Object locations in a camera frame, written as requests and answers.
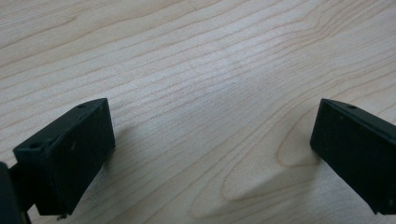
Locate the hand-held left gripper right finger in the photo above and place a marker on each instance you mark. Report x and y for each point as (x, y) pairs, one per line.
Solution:
(355, 149)

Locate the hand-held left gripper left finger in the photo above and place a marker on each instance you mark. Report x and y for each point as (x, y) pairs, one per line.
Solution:
(68, 155)

